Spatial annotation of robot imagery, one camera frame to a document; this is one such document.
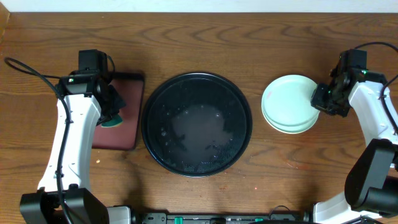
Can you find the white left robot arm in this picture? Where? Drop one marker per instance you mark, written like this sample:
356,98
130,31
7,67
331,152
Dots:
63,194

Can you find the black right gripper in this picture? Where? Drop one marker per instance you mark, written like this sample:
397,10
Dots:
316,101

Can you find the green sponge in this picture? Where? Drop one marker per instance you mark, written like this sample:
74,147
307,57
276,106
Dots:
113,122

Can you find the black round tray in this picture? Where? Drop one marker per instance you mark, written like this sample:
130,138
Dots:
196,124

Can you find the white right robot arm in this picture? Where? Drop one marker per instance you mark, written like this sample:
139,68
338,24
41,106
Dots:
370,192

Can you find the light blue plate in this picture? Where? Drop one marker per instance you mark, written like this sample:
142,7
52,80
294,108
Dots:
292,129

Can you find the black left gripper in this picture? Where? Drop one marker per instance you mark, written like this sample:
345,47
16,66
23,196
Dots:
119,103

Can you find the dark red rectangular tray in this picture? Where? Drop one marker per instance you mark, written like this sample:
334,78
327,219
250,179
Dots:
130,87

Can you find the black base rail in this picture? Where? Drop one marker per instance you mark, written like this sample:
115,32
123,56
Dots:
190,218

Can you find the pale green plate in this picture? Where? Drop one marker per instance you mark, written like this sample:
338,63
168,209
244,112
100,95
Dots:
286,100

